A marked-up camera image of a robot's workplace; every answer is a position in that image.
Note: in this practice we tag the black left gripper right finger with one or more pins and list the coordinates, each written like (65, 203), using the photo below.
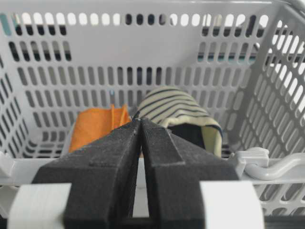
(174, 168)

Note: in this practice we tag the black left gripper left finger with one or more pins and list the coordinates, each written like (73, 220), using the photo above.
(103, 179)

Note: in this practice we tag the striped cream slipper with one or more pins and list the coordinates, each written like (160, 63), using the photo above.
(176, 110)

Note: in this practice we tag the grey plastic shopping basket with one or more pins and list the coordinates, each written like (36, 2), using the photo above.
(241, 60)

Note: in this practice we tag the orange cloth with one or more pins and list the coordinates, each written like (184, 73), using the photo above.
(95, 123)

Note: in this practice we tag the grey basket handle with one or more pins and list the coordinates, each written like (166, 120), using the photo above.
(256, 163)

